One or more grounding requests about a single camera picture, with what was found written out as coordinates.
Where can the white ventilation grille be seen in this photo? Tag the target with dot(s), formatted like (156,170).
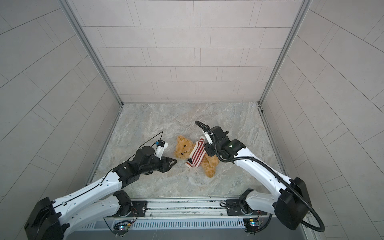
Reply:
(188,224)

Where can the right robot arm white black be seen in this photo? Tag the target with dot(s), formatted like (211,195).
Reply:
(288,199)

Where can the brown plush teddy bear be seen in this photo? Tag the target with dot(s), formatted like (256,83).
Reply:
(183,150)

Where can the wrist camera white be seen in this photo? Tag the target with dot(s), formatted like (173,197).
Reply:
(208,135)
(161,147)

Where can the red white striped knit sweater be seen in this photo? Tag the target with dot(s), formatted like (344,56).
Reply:
(197,154)

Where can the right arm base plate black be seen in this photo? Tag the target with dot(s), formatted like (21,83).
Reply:
(236,208)

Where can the right aluminium corner post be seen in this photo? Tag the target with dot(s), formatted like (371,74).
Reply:
(290,38)

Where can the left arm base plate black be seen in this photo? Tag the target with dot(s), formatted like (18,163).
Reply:
(138,209)

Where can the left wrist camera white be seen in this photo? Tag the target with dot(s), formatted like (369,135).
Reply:
(161,147)

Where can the aluminium mounting rail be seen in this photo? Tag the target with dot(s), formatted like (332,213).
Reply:
(168,208)

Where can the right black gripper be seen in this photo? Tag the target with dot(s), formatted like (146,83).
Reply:
(208,151)

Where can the left aluminium corner post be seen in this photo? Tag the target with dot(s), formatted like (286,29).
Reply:
(88,47)

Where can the left green circuit board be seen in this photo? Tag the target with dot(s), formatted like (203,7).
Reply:
(122,227)

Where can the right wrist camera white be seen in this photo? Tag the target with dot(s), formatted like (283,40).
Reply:
(208,135)

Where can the aluminium corner post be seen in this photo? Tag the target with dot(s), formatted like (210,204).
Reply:
(88,47)
(290,38)

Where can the green circuit board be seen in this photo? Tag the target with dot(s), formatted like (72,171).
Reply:
(122,227)
(251,225)

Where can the right green circuit board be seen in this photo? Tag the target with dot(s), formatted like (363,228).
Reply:
(251,225)

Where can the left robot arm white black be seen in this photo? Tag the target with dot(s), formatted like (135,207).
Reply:
(56,219)

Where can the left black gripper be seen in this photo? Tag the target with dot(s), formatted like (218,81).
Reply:
(164,163)

